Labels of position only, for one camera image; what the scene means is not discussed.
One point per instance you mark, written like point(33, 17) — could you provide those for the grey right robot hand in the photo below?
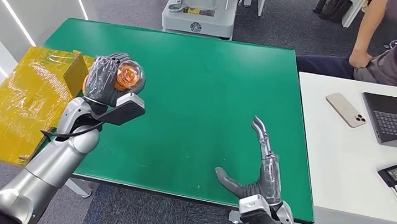
point(269, 177)

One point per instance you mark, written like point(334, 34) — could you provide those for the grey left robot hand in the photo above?
point(100, 78)

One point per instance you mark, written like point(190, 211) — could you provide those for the orange juice bottle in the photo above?
point(127, 76)

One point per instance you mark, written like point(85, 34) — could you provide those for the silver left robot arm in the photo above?
point(48, 169)

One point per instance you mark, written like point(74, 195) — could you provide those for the white table leg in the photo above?
point(234, 217)
point(80, 188)

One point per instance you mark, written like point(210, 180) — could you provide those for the yellow taped cardboard box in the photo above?
point(18, 107)

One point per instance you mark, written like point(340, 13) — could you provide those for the beige smartphone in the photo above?
point(346, 109)

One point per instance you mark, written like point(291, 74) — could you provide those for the grey white machine base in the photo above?
point(200, 13)

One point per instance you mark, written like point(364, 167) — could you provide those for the person's hand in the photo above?
point(359, 59)

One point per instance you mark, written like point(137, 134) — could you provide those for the black boot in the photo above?
point(341, 12)
point(331, 7)
point(321, 4)

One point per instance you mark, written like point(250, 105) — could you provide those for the white cabinet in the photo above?
point(354, 9)

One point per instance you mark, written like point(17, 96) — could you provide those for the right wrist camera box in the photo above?
point(254, 211)

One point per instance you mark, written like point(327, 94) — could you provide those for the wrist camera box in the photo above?
point(125, 111)
point(254, 211)

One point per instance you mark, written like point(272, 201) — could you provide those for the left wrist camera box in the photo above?
point(125, 111)

